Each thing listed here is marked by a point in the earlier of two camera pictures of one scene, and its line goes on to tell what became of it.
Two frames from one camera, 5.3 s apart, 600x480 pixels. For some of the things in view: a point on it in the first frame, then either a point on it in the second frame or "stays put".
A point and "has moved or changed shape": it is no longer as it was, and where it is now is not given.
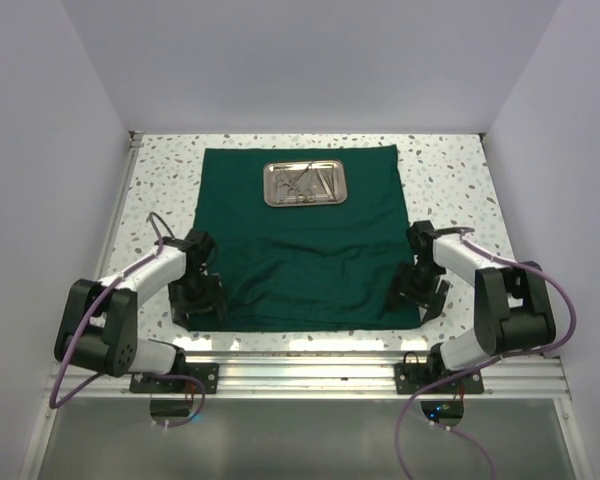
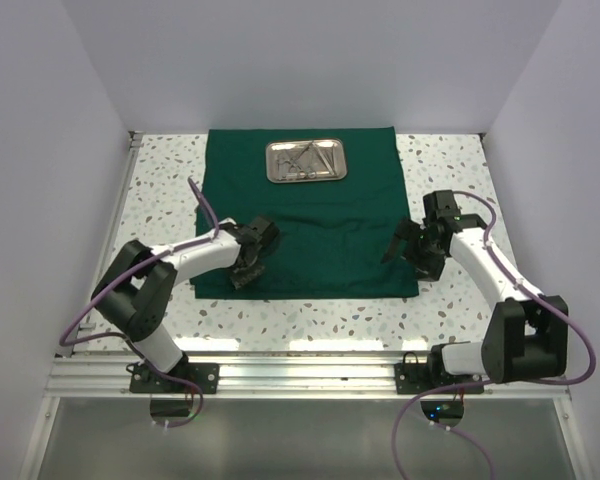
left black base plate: x=208 y=373 stays put
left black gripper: x=181 y=307 to x=241 y=278
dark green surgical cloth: x=306 y=268 has moved or changed shape
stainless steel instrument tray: x=305 y=182 to x=307 y=160
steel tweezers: x=331 y=193 to x=321 y=154
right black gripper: x=403 y=272 to x=428 y=269
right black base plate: x=412 y=375 stays put
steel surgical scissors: x=301 y=197 to x=303 y=172
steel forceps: x=277 y=187 to x=283 y=159
